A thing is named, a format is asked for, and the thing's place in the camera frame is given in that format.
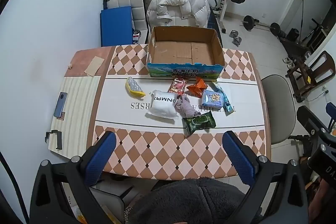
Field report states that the blue folded exercise mat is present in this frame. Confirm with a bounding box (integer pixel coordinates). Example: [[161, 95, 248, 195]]
[[100, 6, 134, 47]]

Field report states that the white soft pack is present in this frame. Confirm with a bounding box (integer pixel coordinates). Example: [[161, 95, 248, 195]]
[[145, 90, 178, 119]]

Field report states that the beige round chair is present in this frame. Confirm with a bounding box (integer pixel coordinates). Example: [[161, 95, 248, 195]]
[[261, 74, 297, 146]]

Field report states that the black metal frame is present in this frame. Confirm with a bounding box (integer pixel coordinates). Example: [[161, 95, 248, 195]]
[[103, 0, 145, 10]]

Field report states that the pink and cream table mat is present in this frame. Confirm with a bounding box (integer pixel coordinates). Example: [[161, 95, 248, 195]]
[[49, 47, 116, 159]]

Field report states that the blue smartphone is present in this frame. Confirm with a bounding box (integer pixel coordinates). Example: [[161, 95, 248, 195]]
[[54, 92, 68, 119]]

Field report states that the green snack packet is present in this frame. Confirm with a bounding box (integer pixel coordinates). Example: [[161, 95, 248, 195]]
[[182, 111, 216, 137]]

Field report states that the person's grey fleece clothing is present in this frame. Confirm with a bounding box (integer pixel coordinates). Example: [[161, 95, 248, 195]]
[[127, 178, 263, 224]]

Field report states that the white puffer jacket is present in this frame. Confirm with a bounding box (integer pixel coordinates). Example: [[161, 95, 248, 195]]
[[146, 0, 210, 29]]

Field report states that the black box speaker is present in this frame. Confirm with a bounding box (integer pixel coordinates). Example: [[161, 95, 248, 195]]
[[286, 28, 300, 42]]

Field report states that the dark wooden chair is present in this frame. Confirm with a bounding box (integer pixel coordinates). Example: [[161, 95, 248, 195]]
[[285, 50, 336, 104]]

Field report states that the yellow silver snack packet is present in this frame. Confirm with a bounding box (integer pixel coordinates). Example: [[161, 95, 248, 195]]
[[125, 76, 146, 97]]

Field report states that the light blue tissue pack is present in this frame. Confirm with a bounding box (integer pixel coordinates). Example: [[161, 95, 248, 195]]
[[201, 90, 225, 107]]

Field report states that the black metal bracket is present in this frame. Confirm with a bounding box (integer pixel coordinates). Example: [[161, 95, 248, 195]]
[[45, 130, 63, 150]]

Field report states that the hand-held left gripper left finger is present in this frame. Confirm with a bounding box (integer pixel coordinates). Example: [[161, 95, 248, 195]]
[[29, 131, 124, 224]]

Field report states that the black metal stand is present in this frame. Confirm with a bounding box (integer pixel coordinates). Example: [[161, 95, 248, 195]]
[[299, 18, 331, 54]]

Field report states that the flat cardboard piece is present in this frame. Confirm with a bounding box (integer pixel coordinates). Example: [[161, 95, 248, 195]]
[[84, 56, 105, 77]]

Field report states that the dark weight bench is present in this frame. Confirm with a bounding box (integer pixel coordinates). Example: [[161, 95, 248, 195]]
[[207, 7, 226, 47]]

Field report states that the red snack packet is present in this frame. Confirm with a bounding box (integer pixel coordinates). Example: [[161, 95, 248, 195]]
[[168, 76, 189, 96]]

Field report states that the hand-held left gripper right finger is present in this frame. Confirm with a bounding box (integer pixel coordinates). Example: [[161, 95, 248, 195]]
[[222, 131, 309, 224]]

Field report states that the white padded bench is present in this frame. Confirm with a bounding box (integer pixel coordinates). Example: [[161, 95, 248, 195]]
[[104, 0, 150, 45]]

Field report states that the grey cloth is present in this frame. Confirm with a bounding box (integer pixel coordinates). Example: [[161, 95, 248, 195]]
[[174, 95, 201, 118]]

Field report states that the orange snack packet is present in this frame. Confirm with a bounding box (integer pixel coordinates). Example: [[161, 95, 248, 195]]
[[186, 76, 208, 97]]

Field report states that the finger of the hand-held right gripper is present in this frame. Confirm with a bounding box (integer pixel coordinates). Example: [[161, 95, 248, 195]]
[[326, 103, 336, 130], [296, 105, 330, 147]]

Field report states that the teal tube packet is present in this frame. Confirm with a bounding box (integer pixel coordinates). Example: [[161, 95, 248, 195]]
[[211, 80, 235, 115]]

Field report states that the short barbell with black plates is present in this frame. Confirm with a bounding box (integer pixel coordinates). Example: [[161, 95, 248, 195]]
[[240, 15, 281, 37]]

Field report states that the grey chair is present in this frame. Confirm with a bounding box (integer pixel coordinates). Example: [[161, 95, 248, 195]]
[[92, 186, 135, 224]]

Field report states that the dark low bench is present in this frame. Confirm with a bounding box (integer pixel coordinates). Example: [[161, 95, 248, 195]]
[[278, 30, 313, 59]]

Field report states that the cardboard box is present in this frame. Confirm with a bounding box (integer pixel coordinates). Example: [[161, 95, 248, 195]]
[[146, 26, 225, 79]]

